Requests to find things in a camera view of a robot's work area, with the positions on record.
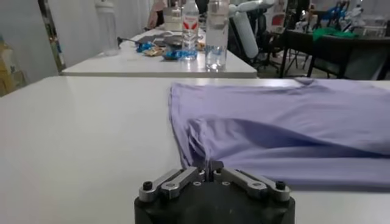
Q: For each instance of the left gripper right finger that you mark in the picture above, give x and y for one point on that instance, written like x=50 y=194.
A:
x=253 y=184

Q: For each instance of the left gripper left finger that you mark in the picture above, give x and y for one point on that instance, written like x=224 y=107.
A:
x=173 y=182

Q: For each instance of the purple t-shirt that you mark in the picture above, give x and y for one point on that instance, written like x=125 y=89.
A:
x=274 y=121

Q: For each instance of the long white side table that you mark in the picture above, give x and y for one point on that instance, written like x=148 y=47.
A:
x=137 y=65

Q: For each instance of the blue snack packet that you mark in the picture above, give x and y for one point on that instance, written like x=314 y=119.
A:
x=175 y=54
x=144 y=47

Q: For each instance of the tan cookie packet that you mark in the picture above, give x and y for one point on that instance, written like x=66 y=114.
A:
x=153 y=51

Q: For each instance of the clear unlabelled water bottle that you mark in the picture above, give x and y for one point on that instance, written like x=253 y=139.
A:
x=217 y=39

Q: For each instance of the white humanoid wheeled robot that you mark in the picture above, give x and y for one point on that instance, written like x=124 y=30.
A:
x=245 y=33

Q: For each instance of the black table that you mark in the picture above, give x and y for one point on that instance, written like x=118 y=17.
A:
x=335 y=51

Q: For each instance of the red label water bottle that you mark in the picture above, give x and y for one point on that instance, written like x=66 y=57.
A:
x=190 y=27

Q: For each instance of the clear tumbler white lid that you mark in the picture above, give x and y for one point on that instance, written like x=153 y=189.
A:
x=107 y=27

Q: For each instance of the pink garment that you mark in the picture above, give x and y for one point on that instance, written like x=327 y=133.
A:
x=157 y=13

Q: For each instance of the green cloth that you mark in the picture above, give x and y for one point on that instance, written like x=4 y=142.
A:
x=332 y=33

